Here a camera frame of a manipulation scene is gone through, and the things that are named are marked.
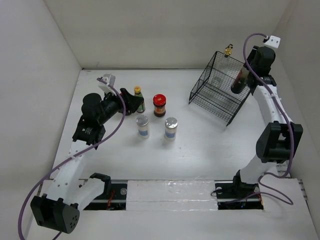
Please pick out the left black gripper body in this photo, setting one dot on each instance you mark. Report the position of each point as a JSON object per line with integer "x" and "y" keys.
{"x": 112, "y": 105}

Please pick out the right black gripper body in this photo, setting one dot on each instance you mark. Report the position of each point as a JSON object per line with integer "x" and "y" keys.
{"x": 251, "y": 58}

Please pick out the white shaker jar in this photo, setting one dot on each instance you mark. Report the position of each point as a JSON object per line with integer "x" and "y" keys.
{"x": 142, "y": 122}
{"x": 171, "y": 125}

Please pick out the red lid sauce jar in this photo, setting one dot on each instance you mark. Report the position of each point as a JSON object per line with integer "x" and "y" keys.
{"x": 159, "y": 102}

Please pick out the dark soy sauce bottle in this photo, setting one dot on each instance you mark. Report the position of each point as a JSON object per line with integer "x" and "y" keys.
{"x": 240, "y": 81}

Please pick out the clear glass oil bottle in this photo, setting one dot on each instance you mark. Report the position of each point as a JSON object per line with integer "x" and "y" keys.
{"x": 221, "y": 65}

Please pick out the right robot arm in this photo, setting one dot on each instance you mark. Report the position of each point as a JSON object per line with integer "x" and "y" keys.
{"x": 280, "y": 138}

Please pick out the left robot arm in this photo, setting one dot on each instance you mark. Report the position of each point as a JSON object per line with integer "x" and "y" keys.
{"x": 60, "y": 205}

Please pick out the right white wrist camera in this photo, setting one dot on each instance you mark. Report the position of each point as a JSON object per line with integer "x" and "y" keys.
{"x": 272, "y": 41}

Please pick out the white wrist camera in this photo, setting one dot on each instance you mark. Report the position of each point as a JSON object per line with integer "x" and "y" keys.
{"x": 272, "y": 41}
{"x": 106, "y": 83}

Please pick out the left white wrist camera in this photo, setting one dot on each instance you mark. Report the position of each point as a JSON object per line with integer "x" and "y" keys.
{"x": 106, "y": 83}

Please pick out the black wire rack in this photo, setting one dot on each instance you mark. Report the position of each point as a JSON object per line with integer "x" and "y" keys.
{"x": 221, "y": 102}

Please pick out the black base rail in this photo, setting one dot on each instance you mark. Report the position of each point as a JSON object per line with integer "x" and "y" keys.
{"x": 171, "y": 195}

